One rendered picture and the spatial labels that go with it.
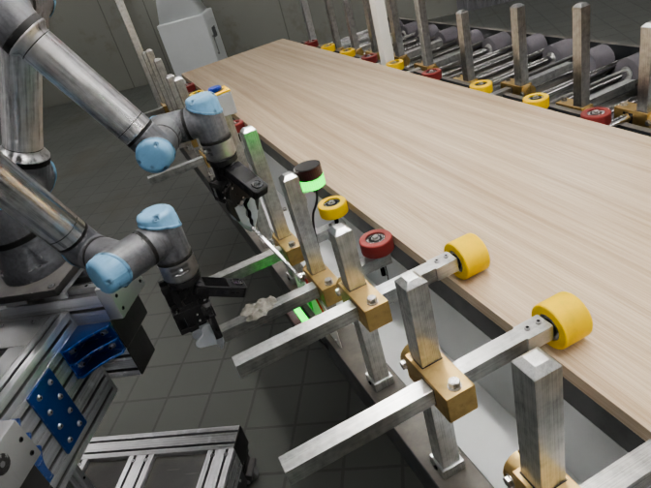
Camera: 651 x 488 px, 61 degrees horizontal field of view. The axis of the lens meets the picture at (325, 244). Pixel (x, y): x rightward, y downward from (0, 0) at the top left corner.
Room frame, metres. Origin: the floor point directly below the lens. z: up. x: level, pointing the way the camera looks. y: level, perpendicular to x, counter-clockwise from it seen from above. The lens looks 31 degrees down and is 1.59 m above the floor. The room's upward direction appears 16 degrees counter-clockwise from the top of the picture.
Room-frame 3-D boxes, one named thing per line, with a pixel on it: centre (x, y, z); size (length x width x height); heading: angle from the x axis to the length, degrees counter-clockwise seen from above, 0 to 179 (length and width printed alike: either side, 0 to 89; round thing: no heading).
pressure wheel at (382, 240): (1.11, -0.12, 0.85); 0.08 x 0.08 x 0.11
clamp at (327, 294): (1.09, 0.03, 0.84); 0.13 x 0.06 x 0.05; 16
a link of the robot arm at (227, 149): (1.30, 0.18, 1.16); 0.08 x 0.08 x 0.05
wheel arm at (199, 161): (2.26, 0.42, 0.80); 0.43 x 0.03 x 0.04; 106
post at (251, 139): (1.35, 0.11, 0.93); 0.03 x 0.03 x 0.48; 16
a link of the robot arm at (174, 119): (1.29, 0.28, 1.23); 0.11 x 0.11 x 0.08; 86
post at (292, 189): (1.11, 0.04, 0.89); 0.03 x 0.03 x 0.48; 16
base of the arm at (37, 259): (1.20, 0.67, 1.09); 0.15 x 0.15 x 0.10
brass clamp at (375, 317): (0.85, -0.04, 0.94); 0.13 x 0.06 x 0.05; 16
